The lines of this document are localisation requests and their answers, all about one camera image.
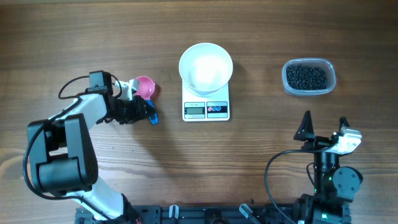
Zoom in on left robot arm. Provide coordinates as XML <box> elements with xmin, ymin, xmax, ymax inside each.
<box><xmin>22</xmin><ymin>93</ymin><xmax>156</xmax><ymax>223</ymax></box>

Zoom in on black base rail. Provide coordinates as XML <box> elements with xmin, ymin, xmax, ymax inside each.
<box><xmin>74</xmin><ymin>203</ymin><xmax>352</xmax><ymax>224</ymax></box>

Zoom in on black beans in container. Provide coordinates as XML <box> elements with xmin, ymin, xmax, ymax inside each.
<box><xmin>286</xmin><ymin>64</ymin><xmax>328</xmax><ymax>90</ymax></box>

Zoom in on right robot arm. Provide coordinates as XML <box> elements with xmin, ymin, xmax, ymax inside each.
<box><xmin>292</xmin><ymin>111</ymin><xmax>363</xmax><ymax>224</ymax></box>

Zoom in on white bowl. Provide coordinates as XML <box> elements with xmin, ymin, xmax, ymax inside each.
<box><xmin>178</xmin><ymin>42</ymin><xmax>233</xmax><ymax>95</ymax></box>

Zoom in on clear plastic bean container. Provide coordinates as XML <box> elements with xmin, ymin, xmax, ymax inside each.
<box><xmin>282</xmin><ymin>58</ymin><xmax>336</xmax><ymax>96</ymax></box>

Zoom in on pink scoop blue handle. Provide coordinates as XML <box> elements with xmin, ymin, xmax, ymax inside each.
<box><xmin>132</xmin><ymin>76</ymin><xmax>159</xmax><ymax>124</ymax></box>

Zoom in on white digital kitchen scale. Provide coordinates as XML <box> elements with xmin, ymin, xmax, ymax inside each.
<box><xmin>182</xmin><ymin>83</ymin><xmax>231</xmax><ymax>122</ymax></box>

